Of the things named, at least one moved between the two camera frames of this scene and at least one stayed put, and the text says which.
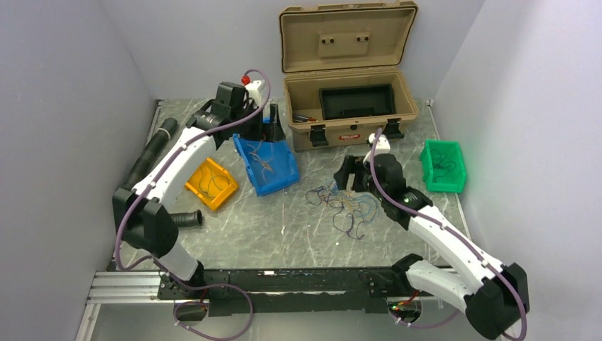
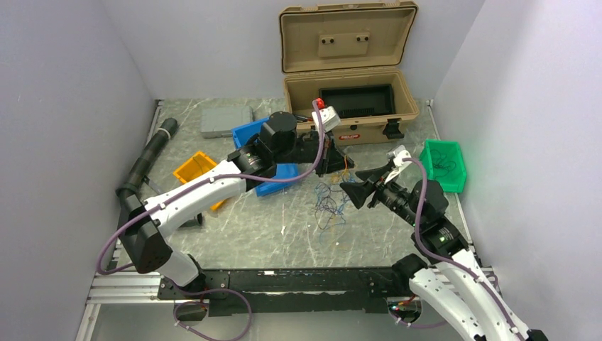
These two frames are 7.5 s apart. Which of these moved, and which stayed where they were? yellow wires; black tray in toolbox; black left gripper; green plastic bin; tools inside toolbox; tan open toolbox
Moved: black left gripper; yellow wires
Stayed: tools inside toolbox; tan open toolbox; green plastic bin; black tray in toolbox
